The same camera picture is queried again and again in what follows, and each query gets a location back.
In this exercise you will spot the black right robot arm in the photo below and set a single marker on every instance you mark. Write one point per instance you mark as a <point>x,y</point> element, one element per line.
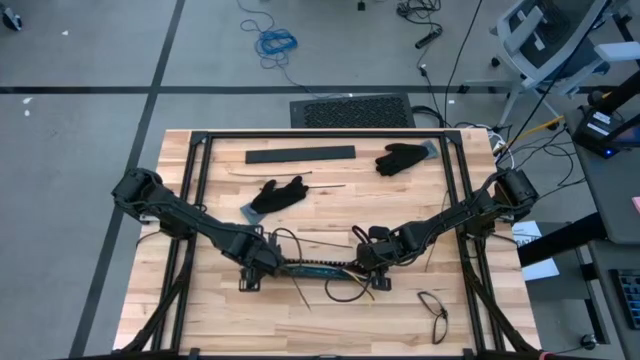
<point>450,215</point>

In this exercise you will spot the black keyboard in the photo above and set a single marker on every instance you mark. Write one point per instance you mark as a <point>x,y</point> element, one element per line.
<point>630,300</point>

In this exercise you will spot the small black floor item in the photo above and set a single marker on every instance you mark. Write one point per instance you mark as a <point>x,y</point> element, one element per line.
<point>361,5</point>

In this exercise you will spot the black power strip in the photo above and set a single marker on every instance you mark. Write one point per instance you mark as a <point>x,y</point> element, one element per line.
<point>428,38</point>

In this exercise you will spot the brown zip tie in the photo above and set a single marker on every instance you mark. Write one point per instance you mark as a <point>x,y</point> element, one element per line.
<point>429,260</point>

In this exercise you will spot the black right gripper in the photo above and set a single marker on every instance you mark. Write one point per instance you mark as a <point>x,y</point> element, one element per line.
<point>380,250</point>

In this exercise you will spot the black caster wheel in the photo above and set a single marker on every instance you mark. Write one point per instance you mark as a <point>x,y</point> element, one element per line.
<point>11,20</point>

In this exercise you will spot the black stand pole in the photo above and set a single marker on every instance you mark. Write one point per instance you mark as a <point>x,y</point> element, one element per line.
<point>620,90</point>

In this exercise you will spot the white paper sheet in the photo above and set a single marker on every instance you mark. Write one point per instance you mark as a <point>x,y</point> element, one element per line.
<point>542,270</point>

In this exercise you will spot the grey office chair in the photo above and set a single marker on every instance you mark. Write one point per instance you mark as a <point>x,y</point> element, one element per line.
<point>550,30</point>

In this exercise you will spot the black eyeglasses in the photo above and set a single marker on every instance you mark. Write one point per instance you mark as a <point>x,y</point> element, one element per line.
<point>443,314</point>

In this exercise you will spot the black duct cover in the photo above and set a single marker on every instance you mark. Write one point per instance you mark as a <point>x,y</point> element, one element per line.
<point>300,154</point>

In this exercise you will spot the black round knob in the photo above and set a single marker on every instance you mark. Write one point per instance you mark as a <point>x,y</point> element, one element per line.
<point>589,342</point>

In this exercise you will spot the pink item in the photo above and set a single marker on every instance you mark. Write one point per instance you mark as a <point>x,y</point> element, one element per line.
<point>636,205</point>

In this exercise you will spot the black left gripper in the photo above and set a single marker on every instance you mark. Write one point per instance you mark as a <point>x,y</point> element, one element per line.
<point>260,257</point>

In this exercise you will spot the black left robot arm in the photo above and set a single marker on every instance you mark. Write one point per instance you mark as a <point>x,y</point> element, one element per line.
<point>165,210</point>

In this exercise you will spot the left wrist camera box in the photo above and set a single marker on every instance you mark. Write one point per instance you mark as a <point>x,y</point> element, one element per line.
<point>249,285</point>

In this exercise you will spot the grey side desk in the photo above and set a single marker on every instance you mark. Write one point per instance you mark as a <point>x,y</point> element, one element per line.
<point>620,200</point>

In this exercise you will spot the black device with blue light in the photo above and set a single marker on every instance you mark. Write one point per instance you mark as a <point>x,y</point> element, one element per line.
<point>595,130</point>

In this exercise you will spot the black glove with grey cuff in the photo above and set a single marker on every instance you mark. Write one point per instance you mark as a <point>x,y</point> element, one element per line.
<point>400,159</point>
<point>277,197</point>

